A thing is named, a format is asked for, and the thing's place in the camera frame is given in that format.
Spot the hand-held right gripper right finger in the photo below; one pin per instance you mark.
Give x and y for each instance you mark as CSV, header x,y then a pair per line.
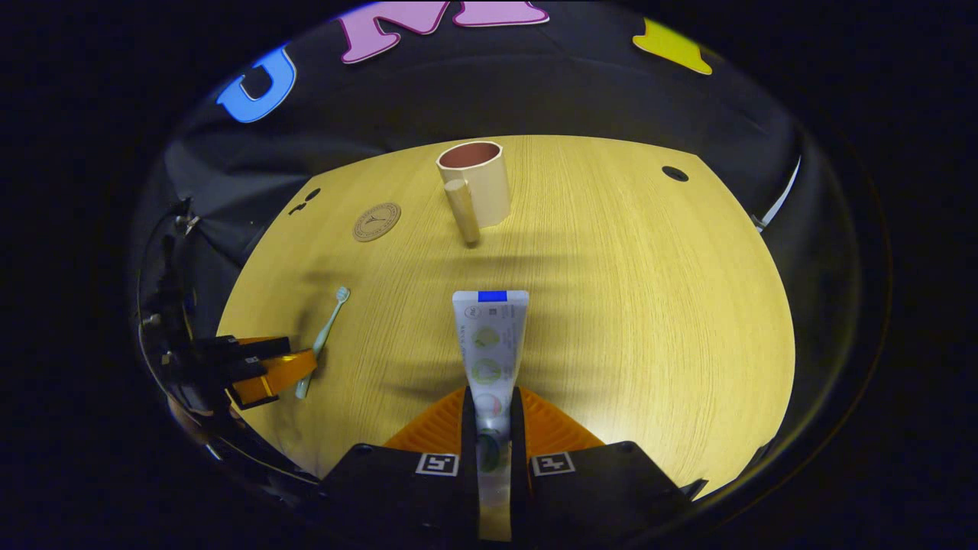
x,y
518,428

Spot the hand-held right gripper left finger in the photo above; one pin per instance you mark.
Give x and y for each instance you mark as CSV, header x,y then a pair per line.
x,y
469,428

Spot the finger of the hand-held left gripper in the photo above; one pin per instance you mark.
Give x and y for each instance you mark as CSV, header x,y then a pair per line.
x,y
283,374
256,347

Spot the light green toothbrush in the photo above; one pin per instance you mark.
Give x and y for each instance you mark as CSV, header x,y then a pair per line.
x,y
327,328

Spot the white toothpaste tube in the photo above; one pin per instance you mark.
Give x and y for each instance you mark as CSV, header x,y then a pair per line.
x,y
489,336

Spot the round brown coaster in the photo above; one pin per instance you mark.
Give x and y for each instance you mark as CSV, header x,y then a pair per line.
x,y
377,221

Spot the beige cup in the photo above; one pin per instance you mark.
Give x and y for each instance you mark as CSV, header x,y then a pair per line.
x,y
481,183

